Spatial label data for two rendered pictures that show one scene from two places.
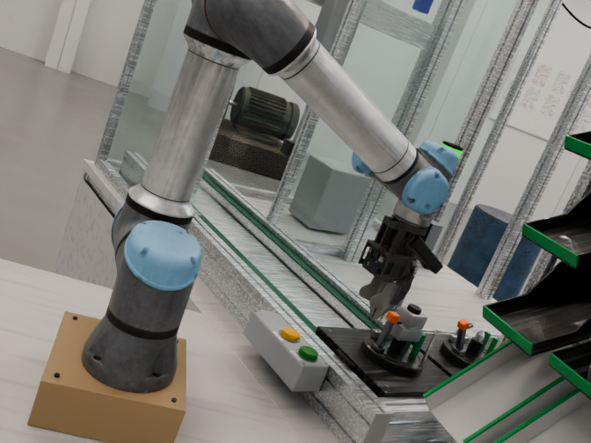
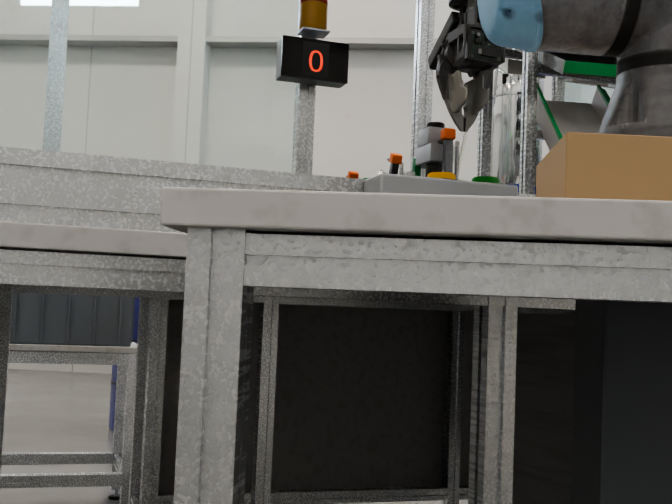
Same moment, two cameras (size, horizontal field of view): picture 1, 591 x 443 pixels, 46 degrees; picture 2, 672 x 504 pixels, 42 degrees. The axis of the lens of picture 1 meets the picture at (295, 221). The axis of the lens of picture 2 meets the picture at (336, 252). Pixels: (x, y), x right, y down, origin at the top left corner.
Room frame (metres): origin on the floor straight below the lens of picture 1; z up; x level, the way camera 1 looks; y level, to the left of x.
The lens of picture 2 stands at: (1.02, 1.14, 0.77)
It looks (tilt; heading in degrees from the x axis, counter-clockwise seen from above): 4 degrees up; 291
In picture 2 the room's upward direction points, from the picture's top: 2 degrees clockwise
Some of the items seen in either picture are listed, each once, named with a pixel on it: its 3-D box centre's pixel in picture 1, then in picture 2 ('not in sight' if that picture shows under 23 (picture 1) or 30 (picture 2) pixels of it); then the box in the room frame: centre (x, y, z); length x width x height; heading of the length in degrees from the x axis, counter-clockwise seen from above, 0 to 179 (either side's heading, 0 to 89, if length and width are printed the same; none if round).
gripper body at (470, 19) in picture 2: (395, 249); (472, 33); (1.31, -0.20, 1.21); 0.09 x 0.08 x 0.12; 129
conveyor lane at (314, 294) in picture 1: (315, 311); not in sight; (1.64, -0.13, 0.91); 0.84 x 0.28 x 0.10; 39
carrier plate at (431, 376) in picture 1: (390, 361); not in sight; (1.39, -0.29, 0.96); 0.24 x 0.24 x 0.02; 39
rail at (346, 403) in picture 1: (262, 310); (299, 208); (1.51, 0.00, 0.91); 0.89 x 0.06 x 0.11; 39
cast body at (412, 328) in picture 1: (412, 322); (432, 144); (1.40, -0.30, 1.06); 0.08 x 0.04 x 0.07; 129
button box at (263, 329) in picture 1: (284, 348); (440, 202); (1.32, -0.07, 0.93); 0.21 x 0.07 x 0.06; 39
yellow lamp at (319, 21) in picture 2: not in sight; (313, 18); (1.61, -0.27, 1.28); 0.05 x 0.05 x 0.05
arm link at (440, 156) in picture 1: (429, 172); not in sight; (1.32, -0.20, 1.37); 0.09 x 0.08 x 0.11; 114
